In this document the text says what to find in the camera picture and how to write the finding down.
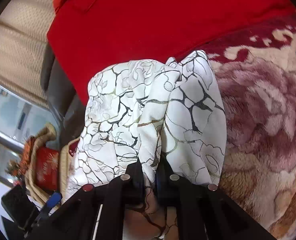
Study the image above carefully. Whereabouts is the red beige floral blanket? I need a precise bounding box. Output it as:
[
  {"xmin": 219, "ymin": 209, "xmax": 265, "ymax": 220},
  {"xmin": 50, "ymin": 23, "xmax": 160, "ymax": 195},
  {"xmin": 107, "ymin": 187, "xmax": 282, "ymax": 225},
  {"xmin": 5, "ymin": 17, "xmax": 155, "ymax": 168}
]
[{"xmin": 59, "ymin": 10, "xmax": 296, "ymax": 240}]

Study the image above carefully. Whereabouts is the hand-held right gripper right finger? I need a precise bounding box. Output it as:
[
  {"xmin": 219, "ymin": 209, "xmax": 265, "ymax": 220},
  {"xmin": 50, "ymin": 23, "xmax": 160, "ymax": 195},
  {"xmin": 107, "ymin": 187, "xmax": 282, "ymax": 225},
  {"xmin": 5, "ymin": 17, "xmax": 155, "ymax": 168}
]
[{"xmin": 156, "ymin": 158, "xmax": 272, "ymax": 240}]

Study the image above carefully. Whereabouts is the white crackle-patterned coat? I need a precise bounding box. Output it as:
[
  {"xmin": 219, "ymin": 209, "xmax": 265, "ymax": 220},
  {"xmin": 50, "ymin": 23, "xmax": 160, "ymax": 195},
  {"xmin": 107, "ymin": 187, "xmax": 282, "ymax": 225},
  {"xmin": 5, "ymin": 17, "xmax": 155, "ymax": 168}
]
[{"xmin": 63, "ymin": 50, "xmax": 226, "ymax": 240}]

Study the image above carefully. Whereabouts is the orange black patterned cloth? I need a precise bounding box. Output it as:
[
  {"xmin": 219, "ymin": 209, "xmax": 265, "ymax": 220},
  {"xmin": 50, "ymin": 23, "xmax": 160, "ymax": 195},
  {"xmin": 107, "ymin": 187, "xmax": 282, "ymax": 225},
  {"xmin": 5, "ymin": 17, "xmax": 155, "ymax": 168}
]
[{"xmin": 22, "ymin": 136, "xmax": 37, "ymax": 174}]

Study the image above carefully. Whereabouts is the beige dotted curtain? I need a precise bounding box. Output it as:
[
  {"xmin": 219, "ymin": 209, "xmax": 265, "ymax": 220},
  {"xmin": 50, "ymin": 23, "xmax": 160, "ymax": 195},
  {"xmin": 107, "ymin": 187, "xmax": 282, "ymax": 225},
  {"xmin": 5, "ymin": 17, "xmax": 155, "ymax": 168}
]
[{"xmin": 0, "ymin": 0, "xmax": 56, "ymax": 85}]

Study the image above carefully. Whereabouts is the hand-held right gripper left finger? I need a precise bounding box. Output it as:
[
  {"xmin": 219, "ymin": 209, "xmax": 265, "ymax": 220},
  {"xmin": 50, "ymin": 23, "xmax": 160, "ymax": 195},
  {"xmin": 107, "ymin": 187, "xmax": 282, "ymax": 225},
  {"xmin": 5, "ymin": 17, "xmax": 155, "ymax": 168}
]
[{"xmin": 26, "ymin": 159, "xmax": 146, "ymax": 240}]

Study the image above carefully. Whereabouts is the red cardboard box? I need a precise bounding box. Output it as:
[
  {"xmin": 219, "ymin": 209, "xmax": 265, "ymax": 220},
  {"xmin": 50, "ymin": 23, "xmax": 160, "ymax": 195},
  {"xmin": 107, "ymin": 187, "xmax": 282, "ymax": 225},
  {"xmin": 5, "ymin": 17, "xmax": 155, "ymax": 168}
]
[{"xmin": 36, "ymin": 147, "xmax": 60, "ymax": 192}]

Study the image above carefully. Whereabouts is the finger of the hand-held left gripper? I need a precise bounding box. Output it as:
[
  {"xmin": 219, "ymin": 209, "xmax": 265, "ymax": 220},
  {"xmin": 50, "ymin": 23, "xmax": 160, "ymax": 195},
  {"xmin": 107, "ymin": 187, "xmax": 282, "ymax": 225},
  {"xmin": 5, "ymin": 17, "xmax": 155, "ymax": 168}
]
[{"xmin": 33, "ymin": 192, "xmax": 63, "ymax": 228}]

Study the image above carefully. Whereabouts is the silver floral refrigerator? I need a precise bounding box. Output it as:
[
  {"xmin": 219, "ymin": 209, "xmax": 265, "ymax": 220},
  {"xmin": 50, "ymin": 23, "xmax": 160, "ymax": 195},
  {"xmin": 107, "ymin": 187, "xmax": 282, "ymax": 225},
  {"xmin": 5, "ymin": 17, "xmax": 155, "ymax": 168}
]
[{"xmin": 0, "ymin": 80, "xmax": 61, "ymax": 188}]

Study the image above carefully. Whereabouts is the red cloth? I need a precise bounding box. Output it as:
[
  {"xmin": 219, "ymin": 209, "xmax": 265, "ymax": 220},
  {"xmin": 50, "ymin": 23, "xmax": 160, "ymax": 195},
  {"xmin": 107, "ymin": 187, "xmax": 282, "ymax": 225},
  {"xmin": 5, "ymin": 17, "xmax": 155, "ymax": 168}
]
[{"xmin": 47, "ymin": 0, "xmax": 296, "ymax": 105}]

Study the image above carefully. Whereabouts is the artificial flower bouquet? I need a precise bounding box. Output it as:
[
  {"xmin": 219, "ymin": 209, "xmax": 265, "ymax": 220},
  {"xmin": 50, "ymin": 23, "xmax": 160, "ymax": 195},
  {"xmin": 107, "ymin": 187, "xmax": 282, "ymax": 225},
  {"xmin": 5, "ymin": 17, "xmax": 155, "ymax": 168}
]
[{"xmin": 7, "ymin": 159, "xmax": 22, "ymax": 177}]

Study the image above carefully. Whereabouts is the brown leather sofa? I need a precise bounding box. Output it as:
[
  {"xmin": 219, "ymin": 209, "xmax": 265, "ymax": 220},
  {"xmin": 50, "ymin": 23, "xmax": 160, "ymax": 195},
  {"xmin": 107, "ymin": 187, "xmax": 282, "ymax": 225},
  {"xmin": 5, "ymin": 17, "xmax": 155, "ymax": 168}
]
[{"xmin": 39, "ymin": 42, "xmax": 88, "ymax": 145}]

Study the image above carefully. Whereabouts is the beige jacket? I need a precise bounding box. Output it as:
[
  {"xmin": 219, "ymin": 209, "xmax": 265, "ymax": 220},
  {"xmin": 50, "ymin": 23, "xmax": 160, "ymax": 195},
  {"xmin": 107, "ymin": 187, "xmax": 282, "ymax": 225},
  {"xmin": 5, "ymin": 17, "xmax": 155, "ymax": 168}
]
[{"xmin": 24, "ymin": 124, "xmax": 64, "ymax": 205}]

